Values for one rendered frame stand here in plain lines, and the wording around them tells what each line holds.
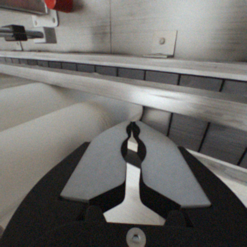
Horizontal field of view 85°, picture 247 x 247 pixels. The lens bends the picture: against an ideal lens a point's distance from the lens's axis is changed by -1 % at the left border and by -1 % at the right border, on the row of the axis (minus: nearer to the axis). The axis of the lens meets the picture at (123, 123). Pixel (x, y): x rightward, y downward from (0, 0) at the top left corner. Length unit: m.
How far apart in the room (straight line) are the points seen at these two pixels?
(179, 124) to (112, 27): 0.18
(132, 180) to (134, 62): 0.19
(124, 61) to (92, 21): 0.12
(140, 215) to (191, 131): 0.22
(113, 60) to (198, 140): 0.14
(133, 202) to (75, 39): 0.34
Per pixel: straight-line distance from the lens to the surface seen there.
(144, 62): 0.17
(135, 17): 0.23
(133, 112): 0.15
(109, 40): 0.26
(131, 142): 0.16
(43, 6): 0.36
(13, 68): 0.21
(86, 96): 0.16
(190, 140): 0.18
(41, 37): 0.26
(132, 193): 0.30
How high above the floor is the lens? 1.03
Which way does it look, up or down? 48 degrees down
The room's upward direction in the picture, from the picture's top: 126 degrees counter-clockwise
